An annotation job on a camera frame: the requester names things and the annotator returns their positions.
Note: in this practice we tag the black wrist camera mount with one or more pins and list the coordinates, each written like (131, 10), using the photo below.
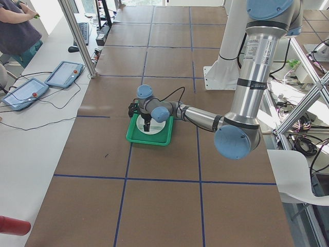
(133, 109)

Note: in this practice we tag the blue teach pendant far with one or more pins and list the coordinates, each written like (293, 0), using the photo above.
(65, 74)

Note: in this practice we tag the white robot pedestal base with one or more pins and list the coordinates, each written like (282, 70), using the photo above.
(224, 72)

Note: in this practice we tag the person in purple shirt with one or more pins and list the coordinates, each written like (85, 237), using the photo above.
(19, 39)

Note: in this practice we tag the red cylinder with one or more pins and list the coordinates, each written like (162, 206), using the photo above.
(13, 226)

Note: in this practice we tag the aluminium frame post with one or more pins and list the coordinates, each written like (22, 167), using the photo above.
(71, 20)

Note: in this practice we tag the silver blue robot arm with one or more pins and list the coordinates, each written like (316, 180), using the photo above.
(237, 133)

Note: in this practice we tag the blue teach pendant near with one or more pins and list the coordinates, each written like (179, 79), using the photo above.
(26, 94)

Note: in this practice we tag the black keyboard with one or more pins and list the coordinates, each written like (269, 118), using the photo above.
(84, 30)

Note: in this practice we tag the green plastic tray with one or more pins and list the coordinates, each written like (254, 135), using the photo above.
(162, 138)

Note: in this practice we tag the aluminium side frame rail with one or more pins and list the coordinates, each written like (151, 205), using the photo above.
(297, 99)

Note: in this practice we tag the white round plate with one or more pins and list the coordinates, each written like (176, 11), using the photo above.
(140, 123)

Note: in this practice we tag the black computer mouse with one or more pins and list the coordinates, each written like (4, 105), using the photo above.
(72, 49)

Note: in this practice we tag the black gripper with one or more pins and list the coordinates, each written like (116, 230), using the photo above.
(146, 119)

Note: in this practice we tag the blue teach pendant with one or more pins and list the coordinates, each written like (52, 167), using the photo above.
(65, 74)
(26, 94)

